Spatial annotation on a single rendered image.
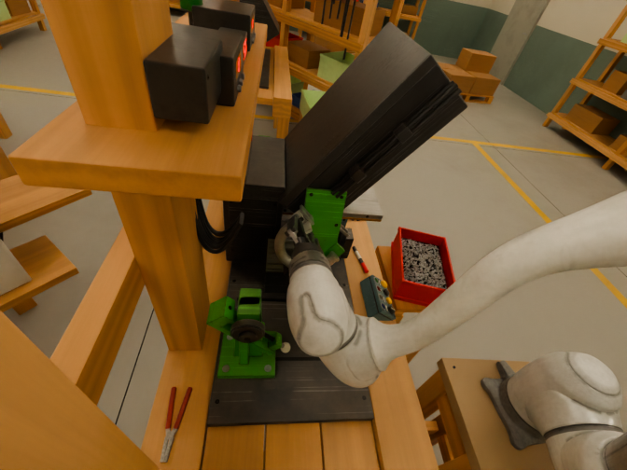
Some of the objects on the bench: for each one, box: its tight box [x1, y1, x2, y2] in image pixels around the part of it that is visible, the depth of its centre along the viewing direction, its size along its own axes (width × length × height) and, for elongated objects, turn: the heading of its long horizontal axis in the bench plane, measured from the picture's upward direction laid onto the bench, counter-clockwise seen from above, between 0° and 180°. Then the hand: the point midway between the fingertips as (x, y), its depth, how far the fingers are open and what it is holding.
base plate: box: [206, 214, 374, 427], centre depth 115 cm, size 42×110×2 cm, turn 175°
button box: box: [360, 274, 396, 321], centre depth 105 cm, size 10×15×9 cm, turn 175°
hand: (301, 222), depth 83 cm, fingers closed on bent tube, 3 cm apart
